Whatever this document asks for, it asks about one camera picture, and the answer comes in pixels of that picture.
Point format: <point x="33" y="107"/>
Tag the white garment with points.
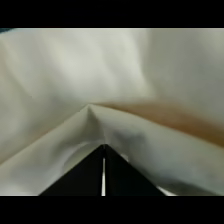
<point x="100" y="70"/>

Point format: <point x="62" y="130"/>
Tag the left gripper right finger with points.
<point x="128" y="180"/>

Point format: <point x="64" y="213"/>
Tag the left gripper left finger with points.
<point x="83" y="180"/>

